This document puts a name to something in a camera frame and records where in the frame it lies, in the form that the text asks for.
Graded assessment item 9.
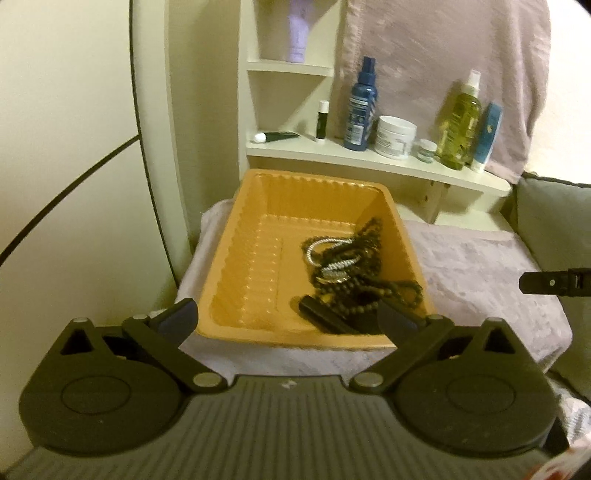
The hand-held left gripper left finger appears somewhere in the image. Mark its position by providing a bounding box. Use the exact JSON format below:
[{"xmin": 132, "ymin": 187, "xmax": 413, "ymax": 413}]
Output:
[{"xmin": 55, "ymin": 298, "xmax": 222, "ymax": 394}]

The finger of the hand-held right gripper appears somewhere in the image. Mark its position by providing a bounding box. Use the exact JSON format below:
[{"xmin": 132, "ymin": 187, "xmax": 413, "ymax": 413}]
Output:
[{"xmin": 518, "ymin": 267, "xmax": 591, "ymax": 297}]

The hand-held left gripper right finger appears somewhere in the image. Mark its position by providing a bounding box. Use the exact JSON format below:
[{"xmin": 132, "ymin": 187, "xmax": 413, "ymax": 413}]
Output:
[{"xmin": 351, "ymin": 299, "xmax": 533, "ymax": 394}]

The brown bead necklace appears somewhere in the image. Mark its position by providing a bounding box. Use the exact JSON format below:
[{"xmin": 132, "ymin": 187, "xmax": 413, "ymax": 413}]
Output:
[{"xmin": 318, "ymin": 277, "xmax": 424, "ymax": 325}]

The dark bead necklace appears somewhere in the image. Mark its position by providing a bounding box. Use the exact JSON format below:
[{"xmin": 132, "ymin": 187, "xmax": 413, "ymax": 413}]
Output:
[{"xmin": 302, "ymin": 217, "xmax": 385, "ymax": 298}]

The white pearl necklace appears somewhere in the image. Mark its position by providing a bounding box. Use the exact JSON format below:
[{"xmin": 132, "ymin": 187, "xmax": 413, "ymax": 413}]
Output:
[{"xmin": 302, "ymin": 237, "xmax": 366, "ymax": 283}]

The orange plastic tray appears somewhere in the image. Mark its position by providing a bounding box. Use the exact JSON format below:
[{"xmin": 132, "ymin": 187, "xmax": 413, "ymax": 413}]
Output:
[{"xmin": 195, "ymin": 168, "xmax": 437, "ymax": 351}]

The grey cushion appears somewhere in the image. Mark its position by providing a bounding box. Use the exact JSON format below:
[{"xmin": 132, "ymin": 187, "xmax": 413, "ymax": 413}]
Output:
[{"xmin": 501, "ymin": 171, "xmax": 591, "ymax": 403}]

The lilac fleece mat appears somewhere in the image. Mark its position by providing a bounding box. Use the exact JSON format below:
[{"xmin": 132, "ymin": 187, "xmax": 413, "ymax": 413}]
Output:
[{"xmin": 178, "ymin": 198, "xmax": 573, "ymax": 377}]

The pale patterned bedsheet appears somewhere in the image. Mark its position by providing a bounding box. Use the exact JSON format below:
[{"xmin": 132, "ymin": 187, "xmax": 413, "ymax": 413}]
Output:
[{"xmin": 556, "ymin": 394, "xmax": 591, "ymax": 446}]

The blue white tube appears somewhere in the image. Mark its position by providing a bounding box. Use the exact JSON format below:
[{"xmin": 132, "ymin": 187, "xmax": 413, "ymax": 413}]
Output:
[{"xmin": 470, "ymin": 102, "xmax": 504, "ymax": 174}]

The small green white jar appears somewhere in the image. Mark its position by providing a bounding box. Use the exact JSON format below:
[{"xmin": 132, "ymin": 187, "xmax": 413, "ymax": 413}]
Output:
[{"xmin": 416, "ymin": 138, "xmax": 438, "ymax": 164}]

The green oil spray bottle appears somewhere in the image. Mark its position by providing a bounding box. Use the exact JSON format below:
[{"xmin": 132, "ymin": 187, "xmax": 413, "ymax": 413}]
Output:
[{"xmin": 436, "ymin": 69, "xmax": 483, "ymax": 171}]

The red white printed packet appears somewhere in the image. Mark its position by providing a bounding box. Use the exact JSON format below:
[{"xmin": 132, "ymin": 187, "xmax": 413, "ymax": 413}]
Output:
[{"xmin": 537, "ymin": 445, "xmax": 591, "ymax": 480}]

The white cream jar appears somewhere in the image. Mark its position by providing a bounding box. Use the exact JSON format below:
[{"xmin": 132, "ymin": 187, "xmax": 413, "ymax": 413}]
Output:
[{"xmin": 373, "ymin": 115, "xmax": 417, "ymax": 160}]

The cream wooden shelf unit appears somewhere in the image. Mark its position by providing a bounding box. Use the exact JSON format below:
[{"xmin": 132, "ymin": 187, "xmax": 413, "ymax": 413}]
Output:
[{"xmin": 164, "ymin": 0, "xmax": 513, "ymax": 232}]

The black tube with white cap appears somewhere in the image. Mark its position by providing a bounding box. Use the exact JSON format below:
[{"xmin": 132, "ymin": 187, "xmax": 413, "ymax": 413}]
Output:
[{"xmin": 251, "ymin": 130, "xmax": 301, "ymax": 144}]

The blue spray bottle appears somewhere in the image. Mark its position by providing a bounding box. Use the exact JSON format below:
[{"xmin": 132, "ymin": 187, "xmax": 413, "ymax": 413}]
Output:
[{"xmin": 344, "ymin": 56, "xmax": 380, "ymax": 152}]

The black lip balm stick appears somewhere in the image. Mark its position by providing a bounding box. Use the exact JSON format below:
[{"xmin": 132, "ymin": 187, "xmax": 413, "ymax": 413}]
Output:
[{"xmin": 315, "ymin": 100, "xmax": 330, "ymax": 140}]

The lilac hanging towel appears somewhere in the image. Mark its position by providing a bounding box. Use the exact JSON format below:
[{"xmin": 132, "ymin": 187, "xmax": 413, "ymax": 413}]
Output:
[{"xmin": 339, "ymin": 0, "xmax": 553, "ymax": 184}]

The purple cosmetic tube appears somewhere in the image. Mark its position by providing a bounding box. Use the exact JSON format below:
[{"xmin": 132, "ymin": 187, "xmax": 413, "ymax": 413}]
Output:
[{"xmin": 286, "ymin": 0, "xmax": 315, "ymax": 64}]

